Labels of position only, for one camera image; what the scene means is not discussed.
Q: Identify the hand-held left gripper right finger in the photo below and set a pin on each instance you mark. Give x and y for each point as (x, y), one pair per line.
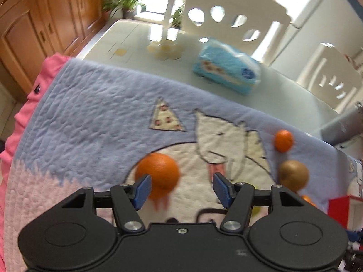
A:
(223, 190)

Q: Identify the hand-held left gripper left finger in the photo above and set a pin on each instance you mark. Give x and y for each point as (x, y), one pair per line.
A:
(143, 190)

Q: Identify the large orange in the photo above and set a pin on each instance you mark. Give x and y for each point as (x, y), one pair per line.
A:
(158, 170)

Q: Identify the brown kiwi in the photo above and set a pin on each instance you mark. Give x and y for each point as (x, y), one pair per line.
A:
(293, 175)

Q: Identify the mandarin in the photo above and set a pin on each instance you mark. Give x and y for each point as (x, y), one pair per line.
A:
(308, 200)
(283, 140)

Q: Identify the red cardboard box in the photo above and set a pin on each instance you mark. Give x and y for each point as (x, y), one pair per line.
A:
(344, 209)

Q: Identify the cartoon pig printed blanket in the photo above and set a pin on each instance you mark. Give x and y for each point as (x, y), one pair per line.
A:
(93, 124)

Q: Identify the blue tissue pack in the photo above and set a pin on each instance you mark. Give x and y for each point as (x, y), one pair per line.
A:
(227, 65)

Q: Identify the grey thermos bottle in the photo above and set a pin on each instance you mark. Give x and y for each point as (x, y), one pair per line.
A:
(343, 126)

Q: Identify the white chair with oval holes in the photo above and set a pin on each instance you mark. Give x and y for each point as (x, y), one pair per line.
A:
(263, 8)
(326, 65)

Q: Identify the small green plant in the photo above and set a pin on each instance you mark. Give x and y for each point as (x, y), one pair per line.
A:
(177, 17)

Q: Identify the green potted floor plant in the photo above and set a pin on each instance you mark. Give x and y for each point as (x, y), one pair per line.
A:
(126, 1)

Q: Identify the wooden cabinet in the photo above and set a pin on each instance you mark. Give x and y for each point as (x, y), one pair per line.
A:
(34, 19)

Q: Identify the white refrigerator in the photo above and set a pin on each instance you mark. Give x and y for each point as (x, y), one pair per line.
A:
(320, 5)

